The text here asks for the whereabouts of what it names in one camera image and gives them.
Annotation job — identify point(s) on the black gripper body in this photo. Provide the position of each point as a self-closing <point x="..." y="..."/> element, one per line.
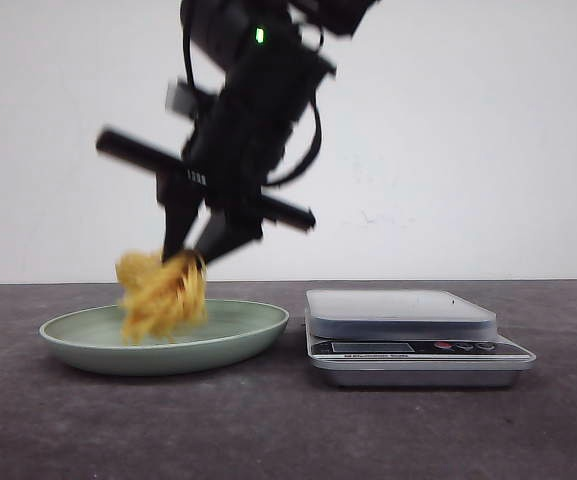
<point x="240" y="133"/>

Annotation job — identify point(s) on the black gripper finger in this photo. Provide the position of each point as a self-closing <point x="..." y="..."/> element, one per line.
<point x="180" y="196"/>
<point x="226" y="231"/>

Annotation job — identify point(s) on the yellow vermicelli noodle bundle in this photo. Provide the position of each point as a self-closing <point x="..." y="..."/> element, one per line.
<point x="161" y="298"/>

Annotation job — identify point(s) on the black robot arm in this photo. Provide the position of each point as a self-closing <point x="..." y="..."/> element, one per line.
<point x="222" y="28"/>

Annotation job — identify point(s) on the light green plate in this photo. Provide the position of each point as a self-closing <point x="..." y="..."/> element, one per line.
<point x="235" y="330"/>

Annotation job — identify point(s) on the silver digital kitchen scale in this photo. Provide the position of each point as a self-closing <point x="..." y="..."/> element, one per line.
<point x="408" y="338"/>

